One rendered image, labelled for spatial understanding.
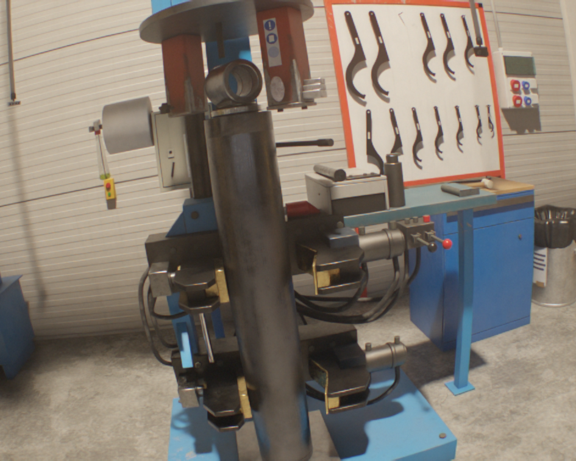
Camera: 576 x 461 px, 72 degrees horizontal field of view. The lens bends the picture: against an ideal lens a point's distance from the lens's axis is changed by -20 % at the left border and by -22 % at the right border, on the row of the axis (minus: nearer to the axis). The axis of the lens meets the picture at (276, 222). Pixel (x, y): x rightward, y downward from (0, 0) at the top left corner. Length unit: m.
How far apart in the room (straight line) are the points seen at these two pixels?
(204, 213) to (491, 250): 1.77
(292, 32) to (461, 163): 2.81
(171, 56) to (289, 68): 0.44
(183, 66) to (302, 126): 2.08
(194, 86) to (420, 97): 2.52
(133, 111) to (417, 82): 2.32
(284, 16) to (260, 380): 1.17
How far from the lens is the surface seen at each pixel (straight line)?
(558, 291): 3.52
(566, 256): 3.43
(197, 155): 1.84
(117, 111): 2.37
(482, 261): 2.88
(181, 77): 1.60
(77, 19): 3.80
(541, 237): 3.36
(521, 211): 2.98
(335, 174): 1.77
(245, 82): 1.58
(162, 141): 2.34
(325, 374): 1.81
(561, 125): 4.81
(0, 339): 3.46
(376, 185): 1.81
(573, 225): 3.38
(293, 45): 1.40
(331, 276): 1.50
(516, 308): 3.17
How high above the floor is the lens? 1.43
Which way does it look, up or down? 12 degrees down
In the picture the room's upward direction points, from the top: 7 degrees counter-clockwise
